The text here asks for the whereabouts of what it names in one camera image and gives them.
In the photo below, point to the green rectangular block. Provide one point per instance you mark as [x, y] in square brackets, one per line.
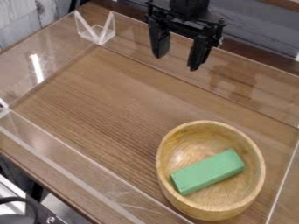
[208, 172]

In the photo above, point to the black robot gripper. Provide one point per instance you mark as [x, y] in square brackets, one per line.
[186, 17]

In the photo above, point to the brown wooden bowl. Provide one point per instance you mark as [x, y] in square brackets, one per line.
[190, 143]

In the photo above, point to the clear acrylic corner bracket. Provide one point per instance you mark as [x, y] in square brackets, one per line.
[99, 34]

